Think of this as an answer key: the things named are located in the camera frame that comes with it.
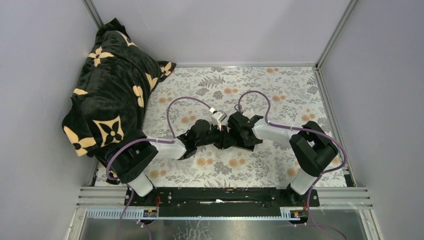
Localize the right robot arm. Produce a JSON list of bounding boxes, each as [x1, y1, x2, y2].
[[227, 112, 339, 206]]

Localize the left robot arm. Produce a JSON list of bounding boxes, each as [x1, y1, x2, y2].
[[105, 119, 226, 206]]

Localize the purple cable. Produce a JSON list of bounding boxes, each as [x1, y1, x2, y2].
[[104, 96, 220, 240], [236, 90, 349, 240]]

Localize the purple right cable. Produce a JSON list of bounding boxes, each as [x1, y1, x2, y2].
[[236, 90, 349, 240]]

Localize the black floral blanket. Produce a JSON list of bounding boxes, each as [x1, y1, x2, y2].
[[62, 18, 176, 156]]

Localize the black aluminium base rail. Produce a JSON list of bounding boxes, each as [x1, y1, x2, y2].
[[77, 186, 373, 221]]

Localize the black paper box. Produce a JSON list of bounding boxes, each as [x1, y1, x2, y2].
[[195, 123, 241, 150]]

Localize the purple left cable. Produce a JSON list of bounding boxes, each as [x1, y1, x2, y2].
[[104, 96, 220, 240]]

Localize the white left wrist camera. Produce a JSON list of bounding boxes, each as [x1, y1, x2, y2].
[[210, 108, 227, 130]]

